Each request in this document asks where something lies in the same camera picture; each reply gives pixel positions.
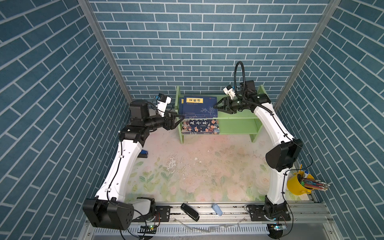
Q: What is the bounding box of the illustrated cartoon cover book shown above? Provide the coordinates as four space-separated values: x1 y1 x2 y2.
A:
181 119 220 135

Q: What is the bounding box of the light blue eraser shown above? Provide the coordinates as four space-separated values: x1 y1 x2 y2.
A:
212 204 223 216

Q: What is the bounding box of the black remote on rail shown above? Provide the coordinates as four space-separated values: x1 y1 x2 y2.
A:
181 203 200 222

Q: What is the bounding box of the yellow pen holder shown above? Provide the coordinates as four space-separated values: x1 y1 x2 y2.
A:
287 170 330 196

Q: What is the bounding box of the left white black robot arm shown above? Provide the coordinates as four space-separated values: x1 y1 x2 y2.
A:
83 95 183 231

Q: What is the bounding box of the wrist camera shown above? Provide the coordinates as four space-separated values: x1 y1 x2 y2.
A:
156 94 172 117
223 85 236 100

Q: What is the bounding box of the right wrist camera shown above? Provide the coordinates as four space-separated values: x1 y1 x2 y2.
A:
223 85 236 100

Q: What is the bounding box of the small blue book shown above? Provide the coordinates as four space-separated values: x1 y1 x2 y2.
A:
183 96 218 119

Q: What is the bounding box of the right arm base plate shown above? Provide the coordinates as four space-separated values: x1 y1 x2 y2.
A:
246 204 291 222

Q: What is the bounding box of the black blue stapler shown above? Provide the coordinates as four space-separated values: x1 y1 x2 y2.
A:
138 150 149 158

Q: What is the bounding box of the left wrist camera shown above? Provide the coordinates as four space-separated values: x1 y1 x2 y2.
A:
156 94 172 117

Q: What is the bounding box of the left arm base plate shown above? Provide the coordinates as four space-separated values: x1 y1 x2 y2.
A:
144 206 171 223

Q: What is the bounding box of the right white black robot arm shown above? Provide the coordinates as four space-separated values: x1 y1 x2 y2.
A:
214 81 303 210

